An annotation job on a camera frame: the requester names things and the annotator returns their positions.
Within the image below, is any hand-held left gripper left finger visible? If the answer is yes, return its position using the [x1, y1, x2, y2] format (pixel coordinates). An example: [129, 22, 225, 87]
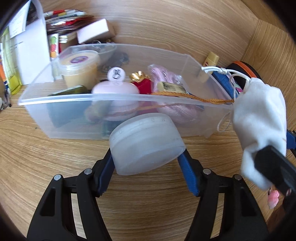
[26, 147, 115, 241]

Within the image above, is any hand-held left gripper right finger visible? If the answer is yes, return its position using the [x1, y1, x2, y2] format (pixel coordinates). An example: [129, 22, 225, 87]
[177, 151, 270, 241]

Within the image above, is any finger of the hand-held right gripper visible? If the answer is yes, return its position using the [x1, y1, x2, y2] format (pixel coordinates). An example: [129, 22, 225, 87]
[286, 130, 296, 160]
[254, 145, 296, 197]

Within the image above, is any white cloth drawstring pouch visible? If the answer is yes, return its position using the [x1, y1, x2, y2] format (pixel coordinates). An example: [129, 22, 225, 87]
[201, 66, 288, 191]

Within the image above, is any clear plastic storage bin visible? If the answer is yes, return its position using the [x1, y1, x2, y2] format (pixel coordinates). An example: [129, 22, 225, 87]
[18, 43, 234, 141]

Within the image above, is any pink macaron case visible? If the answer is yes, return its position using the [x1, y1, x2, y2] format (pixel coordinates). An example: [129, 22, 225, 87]
[91, 67, 140, 121]

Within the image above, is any orange braided cord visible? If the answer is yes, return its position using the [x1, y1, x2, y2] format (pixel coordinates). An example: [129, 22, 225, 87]
[150, 81, 236, 105]

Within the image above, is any dark green bottle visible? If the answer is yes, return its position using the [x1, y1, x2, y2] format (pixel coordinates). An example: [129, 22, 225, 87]
[46, 85, 92, 128]

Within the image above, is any red velvet drawstring pouch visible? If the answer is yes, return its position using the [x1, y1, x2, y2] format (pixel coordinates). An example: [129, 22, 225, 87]
[129, 71, 153, 95]

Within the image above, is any pink rope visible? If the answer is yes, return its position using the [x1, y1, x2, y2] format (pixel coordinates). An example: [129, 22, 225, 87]
[148, 64, 201, 123]

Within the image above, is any roll of beige tape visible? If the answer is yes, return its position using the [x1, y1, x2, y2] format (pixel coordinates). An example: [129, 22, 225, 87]
[57, 50, 101, 88]

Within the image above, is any pink charm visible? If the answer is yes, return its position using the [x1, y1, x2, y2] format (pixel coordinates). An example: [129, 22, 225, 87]
[267, 188, 292, 209]

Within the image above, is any black orange zip case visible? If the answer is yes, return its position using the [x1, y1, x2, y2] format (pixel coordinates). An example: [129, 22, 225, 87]
[225, 61, 263, 93]

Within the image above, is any blue patchwork wallet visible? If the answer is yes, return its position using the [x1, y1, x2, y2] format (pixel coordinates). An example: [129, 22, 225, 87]
[211, 70, 241, 99]

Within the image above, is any yellow lip balm tube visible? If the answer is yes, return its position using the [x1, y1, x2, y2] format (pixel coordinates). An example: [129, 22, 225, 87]
[198, 51, 220, 82]

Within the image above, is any clear bowl of trinkets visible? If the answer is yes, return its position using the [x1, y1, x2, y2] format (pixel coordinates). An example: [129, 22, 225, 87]
[91, 43, 117, 57]

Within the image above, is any yellow green spray bottle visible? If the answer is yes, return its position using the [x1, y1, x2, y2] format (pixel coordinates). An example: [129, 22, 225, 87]
[1, 35, 23, 95]

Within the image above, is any fruit print box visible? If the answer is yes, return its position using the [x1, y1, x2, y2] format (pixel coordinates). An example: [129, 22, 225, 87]
[49, 34, 60, 59]

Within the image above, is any orange box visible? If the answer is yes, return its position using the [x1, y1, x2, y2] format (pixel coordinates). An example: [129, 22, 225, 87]
[0, 66, 8, 85]

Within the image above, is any small white box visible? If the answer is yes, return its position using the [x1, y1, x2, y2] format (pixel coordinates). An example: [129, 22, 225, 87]
[76, 19, 116, 44]

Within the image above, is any white paper stand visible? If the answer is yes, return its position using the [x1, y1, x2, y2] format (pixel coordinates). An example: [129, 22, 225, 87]
[5, 0, 52, 85]

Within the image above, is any stack of books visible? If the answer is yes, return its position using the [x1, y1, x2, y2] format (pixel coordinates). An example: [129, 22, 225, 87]
[44, 9, 93, 47]

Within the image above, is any dark keychain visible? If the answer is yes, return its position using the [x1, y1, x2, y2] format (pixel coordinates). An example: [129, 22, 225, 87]
[98, 51, 129, 71]

